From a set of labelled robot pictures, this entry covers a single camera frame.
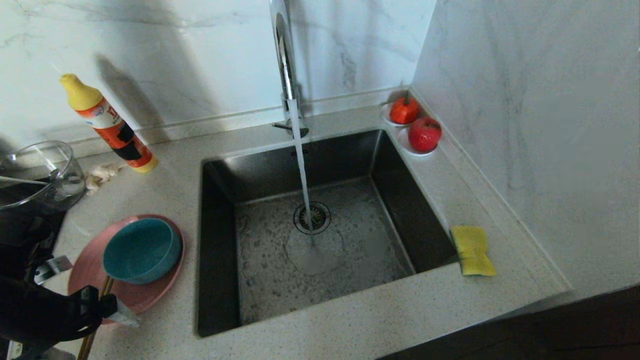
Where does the pink plate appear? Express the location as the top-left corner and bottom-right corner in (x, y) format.
(67, 214), (186, 317)

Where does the metal utensil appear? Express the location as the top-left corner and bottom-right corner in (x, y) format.
(0, 175), (49, 187)

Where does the chrome faucet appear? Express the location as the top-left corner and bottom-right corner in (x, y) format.
(269, 0), (310, 140)

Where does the running water stream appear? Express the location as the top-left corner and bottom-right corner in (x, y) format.
(288, 98), (317, 247)

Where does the yellow green sponge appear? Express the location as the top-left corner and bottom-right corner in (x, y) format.
(449, 225), (497, 277)

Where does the stainless steel sink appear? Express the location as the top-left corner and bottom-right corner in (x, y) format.
(195, 128), (461, 339)

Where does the red apple on dish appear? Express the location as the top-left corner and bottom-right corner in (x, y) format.
(398, 127), (442, 158)

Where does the black cooktop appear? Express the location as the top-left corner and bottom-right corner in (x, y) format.
(0, 207), (67, 261)

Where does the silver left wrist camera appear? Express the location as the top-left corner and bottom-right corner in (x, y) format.
(34, 255), (74, 286)

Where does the yellow orange white detergent bottle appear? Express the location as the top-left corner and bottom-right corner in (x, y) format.
(59, 73), (159, 174)

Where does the clear glass bowl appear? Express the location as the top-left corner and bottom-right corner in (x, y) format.
(0, 140), (87, 213)

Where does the garlic bulb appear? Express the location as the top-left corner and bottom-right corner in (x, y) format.
(86, 164), (123, 196)

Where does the teal bowl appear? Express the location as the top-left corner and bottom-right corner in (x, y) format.
(102, 218), (182, 285)

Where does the round metal drain strainer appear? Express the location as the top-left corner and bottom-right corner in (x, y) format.
(293, 201), (332, 236)

